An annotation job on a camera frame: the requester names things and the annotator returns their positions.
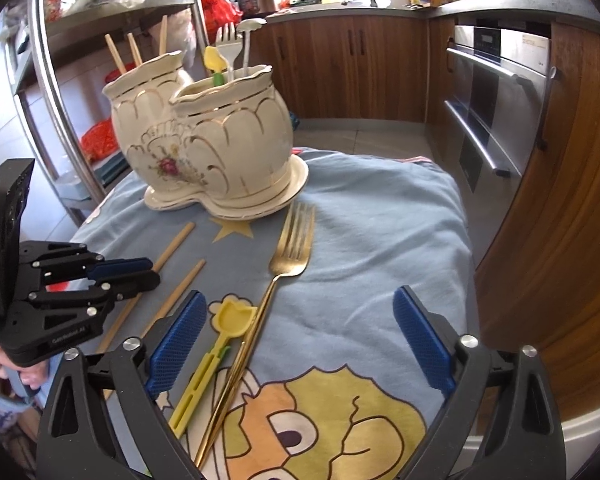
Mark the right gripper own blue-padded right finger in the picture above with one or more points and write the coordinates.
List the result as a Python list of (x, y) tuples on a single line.
[(523, 439)]

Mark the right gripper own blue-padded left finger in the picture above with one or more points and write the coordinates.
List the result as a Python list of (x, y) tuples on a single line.
[(77, 437)]

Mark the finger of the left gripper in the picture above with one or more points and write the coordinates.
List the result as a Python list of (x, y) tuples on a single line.
[(129, 285), (107, 270)]

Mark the yellow tulip plastic utensil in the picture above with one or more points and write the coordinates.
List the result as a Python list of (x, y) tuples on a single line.
[(230, 319)]

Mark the gold metal fork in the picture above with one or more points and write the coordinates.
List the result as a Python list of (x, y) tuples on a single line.
[(290, 259)]

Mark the wooden kitchen cabinets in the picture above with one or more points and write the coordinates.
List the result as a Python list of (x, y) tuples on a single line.
[(539, 283)]

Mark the person's left hand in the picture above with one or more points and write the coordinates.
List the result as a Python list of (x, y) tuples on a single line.
[(33, 376)]

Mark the red bag on lower shelf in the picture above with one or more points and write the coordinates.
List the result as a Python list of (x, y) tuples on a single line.
[(99, 141)]

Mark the cream ceramic double utensil holder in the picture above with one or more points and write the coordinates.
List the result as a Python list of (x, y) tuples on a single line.
[(227, 148)]

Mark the blue cartoon cloth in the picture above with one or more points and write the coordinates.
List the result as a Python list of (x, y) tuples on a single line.
[(333, 390)]

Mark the yellow tulip utensil in holder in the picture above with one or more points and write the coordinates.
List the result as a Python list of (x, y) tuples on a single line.
[(216, 64)]

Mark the silver fork in holder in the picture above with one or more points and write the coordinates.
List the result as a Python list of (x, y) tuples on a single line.
[(229, 44)]

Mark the white plastic spoon in holder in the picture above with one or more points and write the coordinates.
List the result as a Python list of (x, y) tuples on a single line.
[(247, 28)]

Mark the red plastic bag hanging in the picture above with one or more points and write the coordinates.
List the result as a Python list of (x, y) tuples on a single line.
[(217, 13)]

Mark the stainless steel shelf rack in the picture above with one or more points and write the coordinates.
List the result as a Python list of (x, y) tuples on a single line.
[(56, 68)]

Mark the dark rice cooker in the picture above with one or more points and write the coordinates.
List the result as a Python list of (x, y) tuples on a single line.
[(257, 8)]

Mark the stainless built-in oven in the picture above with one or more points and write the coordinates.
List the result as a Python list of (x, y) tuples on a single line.
[(495, 112)]

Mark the black camera box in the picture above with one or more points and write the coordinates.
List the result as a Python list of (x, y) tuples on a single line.
[(15, 177)]

